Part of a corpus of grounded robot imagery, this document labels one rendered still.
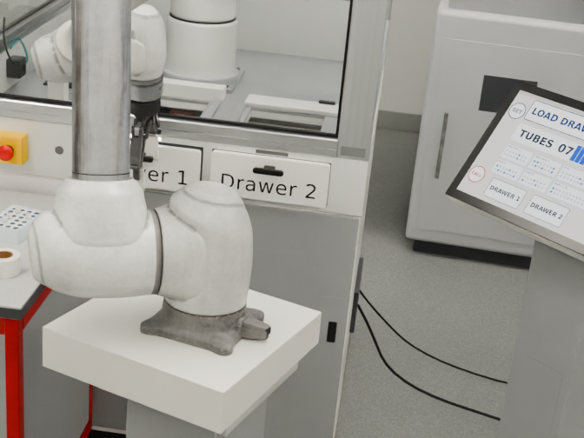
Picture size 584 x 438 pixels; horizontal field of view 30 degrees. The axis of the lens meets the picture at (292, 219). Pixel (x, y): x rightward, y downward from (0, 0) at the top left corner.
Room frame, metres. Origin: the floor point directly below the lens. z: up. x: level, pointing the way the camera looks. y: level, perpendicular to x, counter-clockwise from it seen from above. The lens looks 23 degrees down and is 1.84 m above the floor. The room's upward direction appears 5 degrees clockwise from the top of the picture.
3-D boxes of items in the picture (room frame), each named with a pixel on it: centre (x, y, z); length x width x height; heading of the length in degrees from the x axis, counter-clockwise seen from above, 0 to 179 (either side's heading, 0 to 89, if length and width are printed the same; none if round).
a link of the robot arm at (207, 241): (1.79, 0.15, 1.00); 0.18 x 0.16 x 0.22; 109
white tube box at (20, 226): (2.28, 0.63, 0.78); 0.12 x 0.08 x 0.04; 165
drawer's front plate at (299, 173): (2.48, 0.06, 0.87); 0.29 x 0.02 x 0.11; 85
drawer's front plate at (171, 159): (2.49, 0.38, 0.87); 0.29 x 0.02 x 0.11; 85
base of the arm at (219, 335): (1.79, 0.13, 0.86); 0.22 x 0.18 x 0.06; 71
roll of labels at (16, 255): (2.08, 0.60, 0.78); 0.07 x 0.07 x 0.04
